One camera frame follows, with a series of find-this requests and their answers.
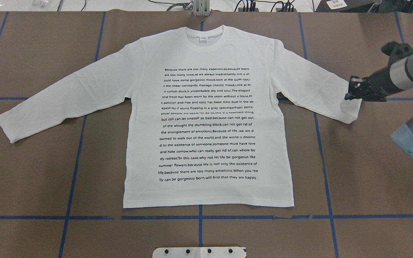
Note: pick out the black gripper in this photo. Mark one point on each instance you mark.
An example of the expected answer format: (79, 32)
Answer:
(379, 82)

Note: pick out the white long-sleeve printed shirt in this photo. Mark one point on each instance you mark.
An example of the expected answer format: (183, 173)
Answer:
(205, 127)

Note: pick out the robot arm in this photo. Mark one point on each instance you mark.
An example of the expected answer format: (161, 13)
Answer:
(395, 78)

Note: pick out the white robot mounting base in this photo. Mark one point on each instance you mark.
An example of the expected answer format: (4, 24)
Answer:
(200, 252)

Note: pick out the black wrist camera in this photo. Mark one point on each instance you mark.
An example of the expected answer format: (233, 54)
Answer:
(396, 51)

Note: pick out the aluminium frame post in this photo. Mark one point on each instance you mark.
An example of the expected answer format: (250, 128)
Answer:
(201, 7)

